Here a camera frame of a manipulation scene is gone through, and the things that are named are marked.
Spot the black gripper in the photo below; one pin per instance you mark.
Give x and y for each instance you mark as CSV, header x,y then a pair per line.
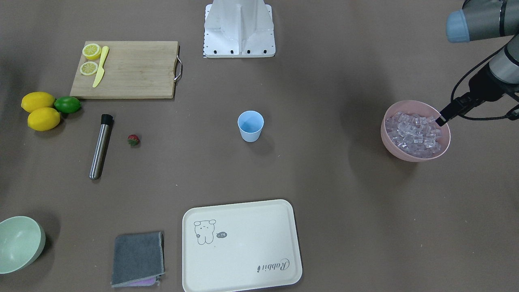
x,y
483,86

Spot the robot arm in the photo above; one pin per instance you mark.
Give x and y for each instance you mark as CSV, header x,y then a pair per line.
x,y
498,74

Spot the pile of clear ice cubes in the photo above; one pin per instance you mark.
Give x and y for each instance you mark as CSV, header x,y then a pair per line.
x,y
414,134

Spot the light blue plastic cup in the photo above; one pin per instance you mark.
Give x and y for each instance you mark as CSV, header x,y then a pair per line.
x,y
250,125

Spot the pink bowl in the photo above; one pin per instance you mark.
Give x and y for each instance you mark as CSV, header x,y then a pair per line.
x,y
412,107

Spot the cream rabbit tray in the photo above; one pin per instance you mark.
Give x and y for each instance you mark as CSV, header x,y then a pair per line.
x,y
243,246

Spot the red strawberry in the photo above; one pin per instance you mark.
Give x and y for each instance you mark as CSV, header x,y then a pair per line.
x,y
133,140

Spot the wooden cutting board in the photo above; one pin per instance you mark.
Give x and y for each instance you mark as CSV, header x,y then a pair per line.
x,y
133,70

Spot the grey folded cloth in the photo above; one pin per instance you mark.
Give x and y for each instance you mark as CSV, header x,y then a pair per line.
x,y
138,260

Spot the steel muddler with black tip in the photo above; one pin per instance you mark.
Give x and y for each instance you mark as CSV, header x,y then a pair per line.
x,y
101,146

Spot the yellow plastic knife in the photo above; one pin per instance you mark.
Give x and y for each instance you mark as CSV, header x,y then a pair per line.
x,y
100,72

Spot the lemon half upper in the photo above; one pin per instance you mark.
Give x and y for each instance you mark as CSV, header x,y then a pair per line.
x,y
92,51

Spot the lemon half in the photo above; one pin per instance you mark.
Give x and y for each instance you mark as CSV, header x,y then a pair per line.
x,y
88,68
92,51

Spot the lemon half lower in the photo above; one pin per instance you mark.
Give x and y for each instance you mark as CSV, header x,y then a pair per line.
x,y
88,68

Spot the green lime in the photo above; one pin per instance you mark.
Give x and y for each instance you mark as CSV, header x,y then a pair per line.
x,y
67,104

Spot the yellow lemon lower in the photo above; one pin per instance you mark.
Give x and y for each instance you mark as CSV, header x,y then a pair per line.
x,y
43,119

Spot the yellow lemon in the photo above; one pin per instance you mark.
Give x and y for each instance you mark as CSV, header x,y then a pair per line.
x,y
36,100
43,119

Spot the yellow lemon upper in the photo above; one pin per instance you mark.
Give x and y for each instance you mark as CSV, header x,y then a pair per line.
x,y
36,100

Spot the mint green bowl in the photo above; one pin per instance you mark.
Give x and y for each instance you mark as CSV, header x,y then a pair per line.
x,y
22,240

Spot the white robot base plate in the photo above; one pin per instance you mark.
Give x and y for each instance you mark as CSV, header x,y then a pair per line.
x,y
239,29

